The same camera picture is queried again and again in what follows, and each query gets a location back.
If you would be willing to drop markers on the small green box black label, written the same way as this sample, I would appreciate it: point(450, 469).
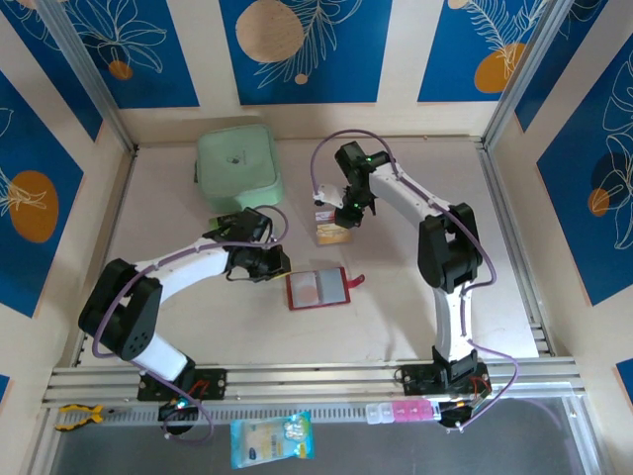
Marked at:
point(213, 223)

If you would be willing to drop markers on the card with orange circle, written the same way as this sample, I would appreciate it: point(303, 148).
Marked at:
point(306, 294)

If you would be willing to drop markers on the aluminium frame post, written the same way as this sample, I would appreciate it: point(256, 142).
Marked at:
point(523, 74)
point(89, 74)

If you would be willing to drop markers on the pink white pill organizer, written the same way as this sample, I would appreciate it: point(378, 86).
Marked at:
point(403, 413)

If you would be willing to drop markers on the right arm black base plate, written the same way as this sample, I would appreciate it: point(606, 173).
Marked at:
point(415, 378)

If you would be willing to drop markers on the aluminium mounting rail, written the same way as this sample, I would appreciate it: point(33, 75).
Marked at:
point(316, 381)

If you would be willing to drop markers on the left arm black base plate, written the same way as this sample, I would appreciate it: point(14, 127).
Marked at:
point(212, 383)

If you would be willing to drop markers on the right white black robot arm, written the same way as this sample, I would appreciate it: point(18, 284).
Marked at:
point(447, 247)

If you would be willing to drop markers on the wet wipes packet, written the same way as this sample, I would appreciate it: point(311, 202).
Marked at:
point(272, 440)

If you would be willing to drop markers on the yellow black pliers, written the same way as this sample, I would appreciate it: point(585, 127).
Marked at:
point(81, 415)

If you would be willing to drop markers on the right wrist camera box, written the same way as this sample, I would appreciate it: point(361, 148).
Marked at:
point(329, 194)

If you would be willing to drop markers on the aluminium side rail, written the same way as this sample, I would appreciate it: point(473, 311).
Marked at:
point(497, 198)
point(120, 198)

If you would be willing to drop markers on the red leather card holder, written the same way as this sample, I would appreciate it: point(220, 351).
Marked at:
point(334, 292)

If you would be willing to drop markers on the grey metal shelf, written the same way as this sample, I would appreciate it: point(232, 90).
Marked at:
point(395, 450)

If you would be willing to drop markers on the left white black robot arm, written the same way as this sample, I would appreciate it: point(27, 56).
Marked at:
point(123, 316)

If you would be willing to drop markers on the mint green zip pouch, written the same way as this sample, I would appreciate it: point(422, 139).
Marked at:
point(237, 168)

